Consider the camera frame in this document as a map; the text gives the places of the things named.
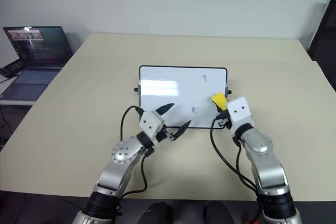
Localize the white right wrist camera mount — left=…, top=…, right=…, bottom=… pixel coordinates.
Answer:
left=226, top=97, right=256, bottom=130

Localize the small black-framed whiteboard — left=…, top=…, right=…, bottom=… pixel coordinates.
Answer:
left=138, top=65, right=228, bottom=129

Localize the dark rounded shape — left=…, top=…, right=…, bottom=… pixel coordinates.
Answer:
left=137, top=201, right=174, bottom=224
left=203, top=201, right=236, bottom=224

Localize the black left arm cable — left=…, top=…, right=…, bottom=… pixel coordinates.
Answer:
left=120, top=105, right=148, bottom=198

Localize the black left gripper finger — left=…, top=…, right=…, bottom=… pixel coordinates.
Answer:
left=171, top=120, right=193, bottom=142
left=154, top=103, right=175, bottom=117

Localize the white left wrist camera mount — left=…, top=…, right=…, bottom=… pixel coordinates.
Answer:
left=138, top=111, right=166, bottom=147

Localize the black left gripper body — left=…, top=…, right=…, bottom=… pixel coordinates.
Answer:
left=156, top=126, right=176, bottom=142

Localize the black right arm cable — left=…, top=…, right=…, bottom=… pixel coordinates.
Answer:
left=209, top=119, right=259, bottom=192

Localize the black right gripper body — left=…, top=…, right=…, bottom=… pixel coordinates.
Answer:
left=215, top=111, right=232, bottom=130

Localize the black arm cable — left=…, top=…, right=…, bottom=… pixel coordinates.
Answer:
left=209, top=119, right=259, bottom=192
left=120, top=105, right=148, bottom=198

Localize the dark chair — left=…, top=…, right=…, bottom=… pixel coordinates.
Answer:
left=307, top=0, right=336, bottom=91

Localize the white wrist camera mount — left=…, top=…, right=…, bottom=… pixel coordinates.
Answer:
left=138, top=111, right=166, bottom=147
left=226, top=97, right=256, bottom=130

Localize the yellow sponge eraser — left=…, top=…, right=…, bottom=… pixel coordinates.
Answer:
left=212, top=92, right=228, bottom=112

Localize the small black device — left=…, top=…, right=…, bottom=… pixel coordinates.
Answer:
left=0, top=60, right=25, bottom=78

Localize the open grey laptop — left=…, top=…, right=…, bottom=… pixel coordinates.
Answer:
left=0, top=26, right=74, bottom=101

